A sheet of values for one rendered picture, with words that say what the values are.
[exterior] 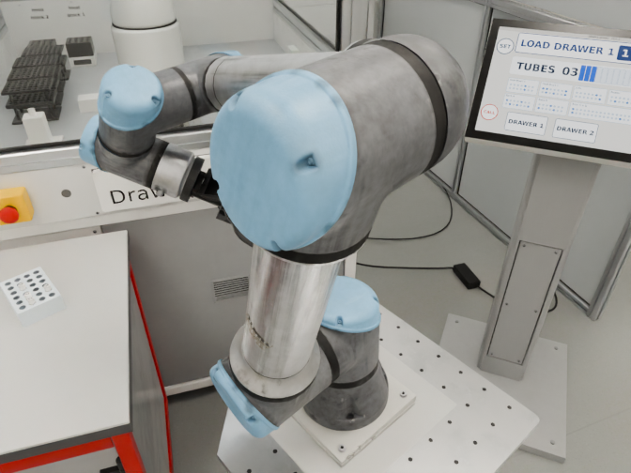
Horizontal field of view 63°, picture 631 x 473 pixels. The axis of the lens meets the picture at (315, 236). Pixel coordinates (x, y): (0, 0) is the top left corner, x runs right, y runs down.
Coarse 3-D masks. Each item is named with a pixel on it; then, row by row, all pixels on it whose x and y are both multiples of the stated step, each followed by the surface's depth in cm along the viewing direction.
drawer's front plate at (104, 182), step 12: (204, 156) 127; (204, 168) 127; (96, 180) 121; (108, 180) 122; (120, 180) 123; (108, 192) 124; (120, 192) 125; (132, 192) 126; (144, 192) 126; (108, 204) 125; (120, 204) 126; (132, 204) 127; (144, 204) 128; (156, 204) 129
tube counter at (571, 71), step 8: (568, 64) 123; (576, 64) 122; (584, 64) 122; (568, 72) 123; (576, 72) 122; (584, 72) 122; (592, 72) 121; (600, 72) 121; (608, 72) 120; (616, 72) 120; (624, 72) 119; (568, 80) 122; (576, 80) 122; (584, 80) 121; (592, 80) 121; (600, 80) 120; (608, 80) 120; (616, 80) 119; (624, 80) 119
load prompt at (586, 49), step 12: (528, 36) 126; (540, 36) 125; (552, 36) 125; (516, 48) 127; (528, 48) 126; (540, 48) 125; (552, 48) 124; (564, 48) 123; (576, 48) 123; (588, 48) 122; (600, 48) 121; (612, 48) 120; (624, 48) 120; (600, 60) 121; (612, 60) 120; (624, 60) 119
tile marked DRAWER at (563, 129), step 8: (560, 120) 122; (568, 120) 122; (560, 128) 122; (568, 128) 121; (576, 128) 121; (584, 128) 120; (592, 128) 120; (552, 136) 122; (560, 136) 122; (568, 136) 121; (576, 136) 121; (584, 136) 120; (592, 136) 120
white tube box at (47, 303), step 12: (24, 276) 110; (36, 276) 110; (12, 288) 108; (36, 288) 107; (12, 300) 104; (24, 300) 104; (36, 300) 104; (48, 300) 104; (60, 300) 106; (24, 312) 101; (36, 312) 103; (48, 312) 105; (24, 324) 103
